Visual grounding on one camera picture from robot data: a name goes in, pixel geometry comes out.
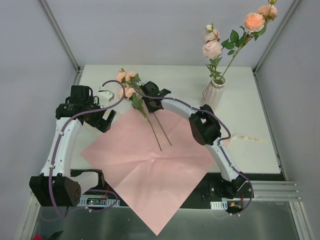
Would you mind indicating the aluminium front rail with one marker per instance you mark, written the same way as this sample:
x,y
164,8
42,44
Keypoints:
x,y
277,191

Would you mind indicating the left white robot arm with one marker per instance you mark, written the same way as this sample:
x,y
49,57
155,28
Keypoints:
x,y
57,184

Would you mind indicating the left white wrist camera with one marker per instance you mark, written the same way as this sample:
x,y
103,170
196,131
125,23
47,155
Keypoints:
x,y
105,95

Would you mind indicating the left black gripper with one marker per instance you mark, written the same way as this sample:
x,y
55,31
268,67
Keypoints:
x,y
104,120

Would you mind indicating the right aluminium frame post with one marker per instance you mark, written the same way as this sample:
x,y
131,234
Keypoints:
x,y
283,23

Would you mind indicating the single pink rose stem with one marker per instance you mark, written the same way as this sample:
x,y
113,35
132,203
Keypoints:
x,y
255,25

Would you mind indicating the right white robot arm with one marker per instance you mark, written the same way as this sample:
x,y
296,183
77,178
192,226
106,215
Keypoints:
x,y
205,129

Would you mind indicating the right white cable duct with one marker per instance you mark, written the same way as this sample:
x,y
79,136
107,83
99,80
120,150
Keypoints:
x,y
225,205

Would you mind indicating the white cable duct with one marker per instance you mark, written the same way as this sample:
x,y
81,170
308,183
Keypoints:
x,y
98,202
225,205

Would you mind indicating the left white cable duct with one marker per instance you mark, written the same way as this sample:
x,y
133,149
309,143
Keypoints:
x,y
98,202

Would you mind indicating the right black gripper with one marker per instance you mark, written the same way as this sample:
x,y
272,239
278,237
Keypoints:
x,y
152,90

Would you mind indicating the white ribbed ceramic vase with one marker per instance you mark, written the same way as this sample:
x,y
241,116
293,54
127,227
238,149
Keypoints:
x,y
212,95

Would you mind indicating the pink flowers with green leaves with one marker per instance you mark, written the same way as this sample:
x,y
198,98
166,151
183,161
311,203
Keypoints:
x,y
137,103

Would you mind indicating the pink paper wrapping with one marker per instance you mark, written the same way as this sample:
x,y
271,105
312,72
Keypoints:
x,y
152,163

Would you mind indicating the red object at bottom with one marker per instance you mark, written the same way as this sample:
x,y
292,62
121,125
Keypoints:
x,y
37,237

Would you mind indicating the left aluminium frame post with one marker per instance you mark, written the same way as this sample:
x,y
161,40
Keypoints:
x,y
59,34

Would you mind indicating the aluminium frame post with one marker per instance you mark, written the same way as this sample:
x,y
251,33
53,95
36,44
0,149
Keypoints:
x,y
59,34
283,23

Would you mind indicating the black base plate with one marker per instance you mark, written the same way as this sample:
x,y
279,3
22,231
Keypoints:
x,y
211,188

